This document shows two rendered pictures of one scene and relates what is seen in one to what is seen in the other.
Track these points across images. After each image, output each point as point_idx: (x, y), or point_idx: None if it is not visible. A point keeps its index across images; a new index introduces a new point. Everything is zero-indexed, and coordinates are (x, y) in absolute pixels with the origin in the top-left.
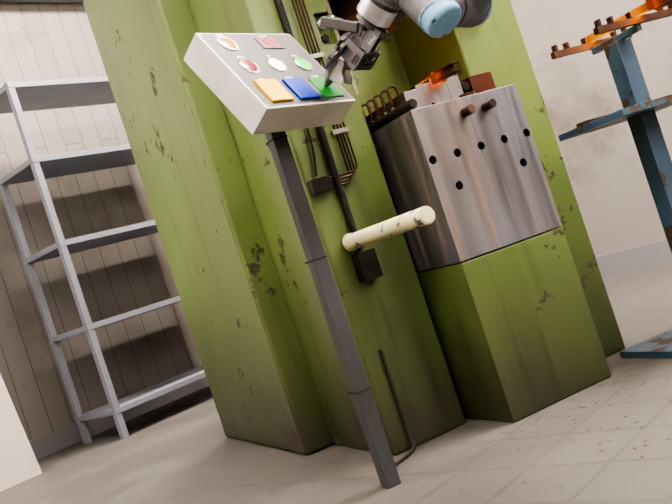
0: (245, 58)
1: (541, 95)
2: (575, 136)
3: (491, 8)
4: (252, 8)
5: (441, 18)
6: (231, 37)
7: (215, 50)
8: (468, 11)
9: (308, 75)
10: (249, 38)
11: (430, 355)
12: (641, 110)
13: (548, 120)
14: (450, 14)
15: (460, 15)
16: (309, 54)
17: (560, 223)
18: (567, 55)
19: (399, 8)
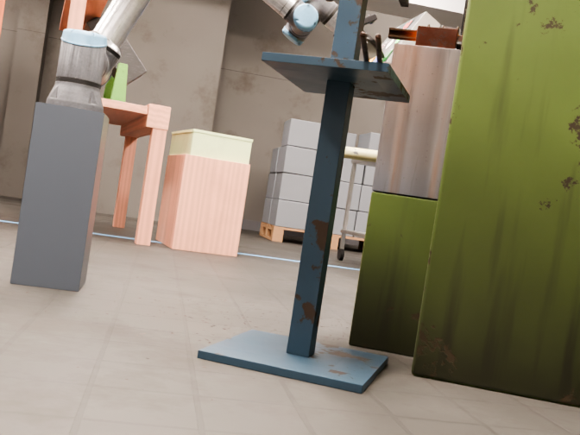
0: (385, 43)
1: (463, 36)
2: (399, 99)
3: (294, 20)
4: None
5: (287, 38)
6: (400, 27)
7: (385, 40)
8: (291, 28)
9: (390, 49)
10: (405, 24)
11: None
12: (299, 87)
13: (457, 70)
14: (285, 34)
15: (286, 34)
16: (412, 28)
17: (372, 187)
18: (404, 0)
19: (322, 22)
